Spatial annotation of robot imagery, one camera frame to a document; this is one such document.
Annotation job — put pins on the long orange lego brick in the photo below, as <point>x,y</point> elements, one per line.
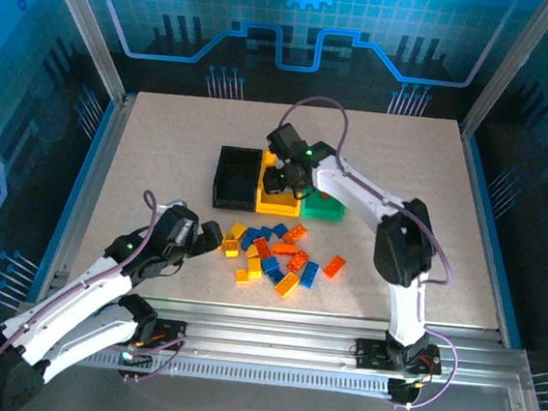
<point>334,266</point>
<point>284,249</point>
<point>298,261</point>
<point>295,234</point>
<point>263,248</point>

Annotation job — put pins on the long yellow lego brick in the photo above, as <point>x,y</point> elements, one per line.
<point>287,284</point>

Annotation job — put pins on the long blue lego brick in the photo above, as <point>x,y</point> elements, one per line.
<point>309,274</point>

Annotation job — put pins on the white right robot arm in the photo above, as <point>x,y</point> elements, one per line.
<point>353,189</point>

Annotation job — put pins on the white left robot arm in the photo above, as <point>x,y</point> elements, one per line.
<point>75,303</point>

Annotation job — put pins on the yellow plastic container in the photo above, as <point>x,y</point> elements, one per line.
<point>278,208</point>

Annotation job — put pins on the green plastic container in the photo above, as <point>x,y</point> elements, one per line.
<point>322,211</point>

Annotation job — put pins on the black plastic container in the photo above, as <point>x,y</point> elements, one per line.
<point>238,178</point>

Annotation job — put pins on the small black connector box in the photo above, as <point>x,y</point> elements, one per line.
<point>404,392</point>
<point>137,361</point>

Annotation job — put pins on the grey metal panel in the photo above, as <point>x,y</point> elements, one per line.
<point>283,410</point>

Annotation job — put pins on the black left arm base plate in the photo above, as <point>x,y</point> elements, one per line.
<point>171,334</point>

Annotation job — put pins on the aluminium table side rail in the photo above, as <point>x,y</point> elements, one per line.
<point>85,197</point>
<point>489,236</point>

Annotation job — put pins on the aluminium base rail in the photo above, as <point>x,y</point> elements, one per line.
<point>267,331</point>

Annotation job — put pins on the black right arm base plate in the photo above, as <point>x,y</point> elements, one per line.
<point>366,354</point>

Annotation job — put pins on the aluminium frame post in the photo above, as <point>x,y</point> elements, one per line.
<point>82,27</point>
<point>506,67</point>

